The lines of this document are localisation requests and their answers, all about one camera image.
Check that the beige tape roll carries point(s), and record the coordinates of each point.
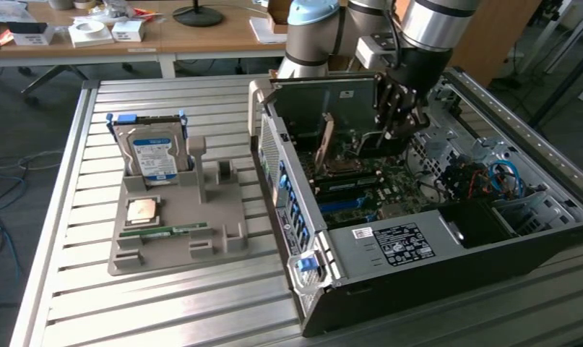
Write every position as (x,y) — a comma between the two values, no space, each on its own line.
(85,3)

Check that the black open PC case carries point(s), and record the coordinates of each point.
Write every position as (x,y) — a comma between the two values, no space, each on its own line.
(465,289)

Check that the grey metal disk bay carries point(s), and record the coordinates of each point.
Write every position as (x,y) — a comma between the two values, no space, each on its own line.
(532,213)

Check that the white box with black lid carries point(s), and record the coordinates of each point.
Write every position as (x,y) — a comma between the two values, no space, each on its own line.
(31,38)

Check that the silver power supply unit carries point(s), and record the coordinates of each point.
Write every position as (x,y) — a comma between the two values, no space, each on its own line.
(358,249)

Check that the small white labelled box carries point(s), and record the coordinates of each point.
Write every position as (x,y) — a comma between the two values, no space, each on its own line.
(127,32)

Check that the green bare RAM stick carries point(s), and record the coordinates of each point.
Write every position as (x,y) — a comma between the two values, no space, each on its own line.
(161,231)

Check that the grey parts rack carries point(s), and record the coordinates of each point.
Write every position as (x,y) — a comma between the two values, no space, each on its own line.
(185,224)

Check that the clear plastic bag pile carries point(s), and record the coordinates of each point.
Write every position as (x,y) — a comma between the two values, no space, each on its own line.
(122,11)

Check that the red packet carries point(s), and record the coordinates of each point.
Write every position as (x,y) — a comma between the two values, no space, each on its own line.
(5,38)

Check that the blue expansion slot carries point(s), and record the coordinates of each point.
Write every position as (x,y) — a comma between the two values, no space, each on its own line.
(342,206)

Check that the grey cup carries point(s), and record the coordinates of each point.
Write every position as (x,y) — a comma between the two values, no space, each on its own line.
(61,3)

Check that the hard disk with blue carrier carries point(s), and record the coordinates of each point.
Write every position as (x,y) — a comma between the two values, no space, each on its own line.
(151,155)

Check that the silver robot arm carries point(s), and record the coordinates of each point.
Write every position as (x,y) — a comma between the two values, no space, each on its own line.
(310,43)

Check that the graphics card with metal bracket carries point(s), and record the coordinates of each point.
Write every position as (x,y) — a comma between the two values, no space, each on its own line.
(376,146)

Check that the wooden desk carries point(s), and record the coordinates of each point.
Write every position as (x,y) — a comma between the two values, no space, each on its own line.
(55,50)

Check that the blue case latch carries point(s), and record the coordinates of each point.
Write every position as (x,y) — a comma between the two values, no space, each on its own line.
(306,263)

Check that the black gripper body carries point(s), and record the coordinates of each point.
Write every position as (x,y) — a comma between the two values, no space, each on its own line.
(424,68)

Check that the labelled RAM stick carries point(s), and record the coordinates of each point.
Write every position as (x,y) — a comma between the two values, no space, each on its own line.
(349,183)

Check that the metal CPU socket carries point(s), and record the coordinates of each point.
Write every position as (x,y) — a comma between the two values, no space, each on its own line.
(345,166)

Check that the green motherboard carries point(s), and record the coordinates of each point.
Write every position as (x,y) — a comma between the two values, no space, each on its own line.
(393,188)

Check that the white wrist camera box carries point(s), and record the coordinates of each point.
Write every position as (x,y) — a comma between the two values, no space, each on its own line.
(374,50)

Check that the brown cardboard box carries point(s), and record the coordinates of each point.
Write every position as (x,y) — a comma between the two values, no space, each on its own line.
(278,11)

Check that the copper topped CPU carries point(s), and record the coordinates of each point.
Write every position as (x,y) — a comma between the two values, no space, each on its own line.
(142,211)

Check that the white paper sheet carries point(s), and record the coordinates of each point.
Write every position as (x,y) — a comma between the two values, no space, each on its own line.
(268,32)

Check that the wooden cabinet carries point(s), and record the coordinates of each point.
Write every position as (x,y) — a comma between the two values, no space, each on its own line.
(508,36)

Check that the black monitor stand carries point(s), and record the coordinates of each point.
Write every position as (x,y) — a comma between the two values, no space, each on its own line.
(197,16)

